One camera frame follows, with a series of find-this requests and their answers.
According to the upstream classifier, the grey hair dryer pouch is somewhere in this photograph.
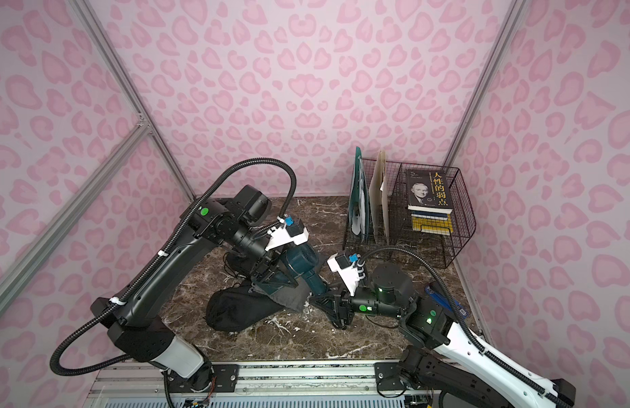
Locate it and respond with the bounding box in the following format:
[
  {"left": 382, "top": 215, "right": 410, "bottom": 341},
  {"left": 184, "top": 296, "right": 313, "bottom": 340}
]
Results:
[{"left": 252, "top": 263, "right": 312, "bottom": 312}]

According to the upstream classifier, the dark green hair dryer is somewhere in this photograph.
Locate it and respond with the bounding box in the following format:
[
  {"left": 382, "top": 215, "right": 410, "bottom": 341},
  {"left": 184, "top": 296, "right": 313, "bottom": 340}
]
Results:
[{"left": 283, "top": 241, "right": 342, "bottom": 327}]

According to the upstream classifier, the black pouch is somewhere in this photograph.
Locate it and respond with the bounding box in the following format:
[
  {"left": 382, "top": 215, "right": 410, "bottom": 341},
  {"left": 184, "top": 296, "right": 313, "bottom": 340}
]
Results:
[
  {"left": 204, "top": 286, "right": 284, "bottom": 332},
  {"left": 223, "top": 252, "right": 257, "bottom": 281}
]

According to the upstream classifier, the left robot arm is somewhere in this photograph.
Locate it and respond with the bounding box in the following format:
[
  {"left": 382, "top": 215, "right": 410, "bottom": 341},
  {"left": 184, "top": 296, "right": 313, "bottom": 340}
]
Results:
[{"left": 49, "top": 157, "right": 297, "bottom": 379}]

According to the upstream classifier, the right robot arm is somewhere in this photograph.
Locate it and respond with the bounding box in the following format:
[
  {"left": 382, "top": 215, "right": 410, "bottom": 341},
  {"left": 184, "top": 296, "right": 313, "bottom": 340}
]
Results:
[{"left": 326, "top": 248, "right": 576, "bottom": 407}]

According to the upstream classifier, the green file folder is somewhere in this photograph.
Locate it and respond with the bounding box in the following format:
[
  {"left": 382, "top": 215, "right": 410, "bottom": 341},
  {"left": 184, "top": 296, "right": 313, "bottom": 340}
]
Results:
[{"left": 348, "top": 147, "right": 373, "bottom": 244}]

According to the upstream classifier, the yellow striped book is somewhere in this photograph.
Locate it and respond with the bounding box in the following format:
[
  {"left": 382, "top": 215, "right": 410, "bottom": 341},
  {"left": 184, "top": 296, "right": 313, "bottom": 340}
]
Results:
[{"left": 411, "top": 214, "right": 454, "bottom": 236}]

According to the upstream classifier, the beige file folder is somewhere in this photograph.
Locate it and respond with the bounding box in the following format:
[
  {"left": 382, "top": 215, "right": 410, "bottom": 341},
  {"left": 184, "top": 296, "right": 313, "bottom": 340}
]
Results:
[{"left": 369, "top": 151, "right": 390, "bottom": 244}]

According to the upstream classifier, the black portrait book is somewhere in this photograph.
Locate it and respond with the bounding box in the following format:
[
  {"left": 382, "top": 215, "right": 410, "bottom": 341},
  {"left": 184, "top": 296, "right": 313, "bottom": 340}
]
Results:
[{"left": 405, "top": 168, "right": 453, "bottom": 214}]

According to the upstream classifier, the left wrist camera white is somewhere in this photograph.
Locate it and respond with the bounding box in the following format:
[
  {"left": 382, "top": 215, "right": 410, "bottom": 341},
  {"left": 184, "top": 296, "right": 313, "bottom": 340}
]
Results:
[{"left": 265, "top": 217, "right": 309, "bottom": 251}]

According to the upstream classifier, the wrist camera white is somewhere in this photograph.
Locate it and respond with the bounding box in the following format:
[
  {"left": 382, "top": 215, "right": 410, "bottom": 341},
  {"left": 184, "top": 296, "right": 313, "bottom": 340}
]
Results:
[
  {"left": 265, "top": 217, "right": 309, "bottom": 251},
  {"left": 327, "top": 253, "right": 365, "bottom": 297}
]

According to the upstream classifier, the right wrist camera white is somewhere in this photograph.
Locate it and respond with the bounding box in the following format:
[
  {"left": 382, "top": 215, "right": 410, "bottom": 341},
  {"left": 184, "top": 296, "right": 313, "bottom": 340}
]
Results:
[{"left": 327, "top": 253, "right": 365, "bottom": 297}]

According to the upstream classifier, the black wire file rack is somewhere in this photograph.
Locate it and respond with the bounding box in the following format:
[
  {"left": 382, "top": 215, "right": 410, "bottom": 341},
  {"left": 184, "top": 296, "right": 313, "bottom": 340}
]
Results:
[{"left": 342, "top": 161, "right": 477, "bottom": 269}]

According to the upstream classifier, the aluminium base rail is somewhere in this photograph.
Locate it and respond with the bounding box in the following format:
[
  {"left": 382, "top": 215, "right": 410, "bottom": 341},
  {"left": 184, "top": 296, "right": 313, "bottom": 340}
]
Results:
[{"left": 84, "top": 360, "right": 440, "bottom": 407}]

